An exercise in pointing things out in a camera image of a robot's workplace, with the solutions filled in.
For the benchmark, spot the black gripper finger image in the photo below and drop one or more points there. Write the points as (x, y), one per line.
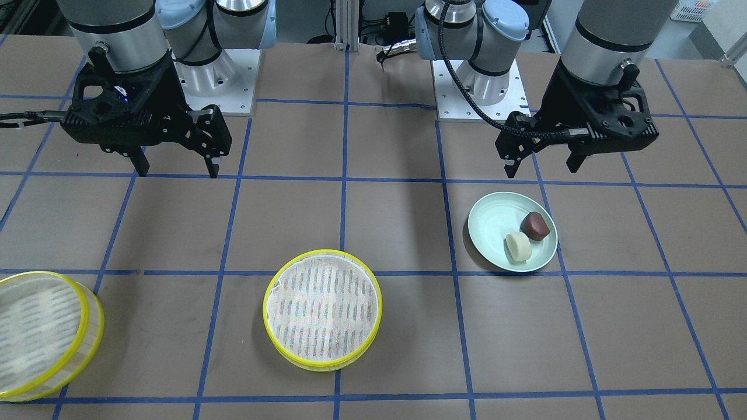
(139, 161)
(213, 164)
(513, 163)
(575, 161)

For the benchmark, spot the white bun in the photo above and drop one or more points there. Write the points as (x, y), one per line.
(518, 246)

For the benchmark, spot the metal base plate, image left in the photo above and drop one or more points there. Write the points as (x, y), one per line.
(228, 82)

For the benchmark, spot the yellow steamer basket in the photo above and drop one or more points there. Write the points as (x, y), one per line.
(322, 310)
(51, 327)

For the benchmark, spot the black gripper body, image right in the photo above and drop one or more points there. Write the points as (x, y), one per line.
(561, 96)

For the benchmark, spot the light green plate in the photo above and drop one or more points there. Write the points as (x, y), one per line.
(497, 215)

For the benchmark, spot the aluminium frame post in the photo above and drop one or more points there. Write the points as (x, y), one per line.
(346, 25)

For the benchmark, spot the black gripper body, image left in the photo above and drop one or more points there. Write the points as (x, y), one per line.
(167, 93)

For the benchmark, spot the brown bun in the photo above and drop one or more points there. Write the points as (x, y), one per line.
(535, 227)

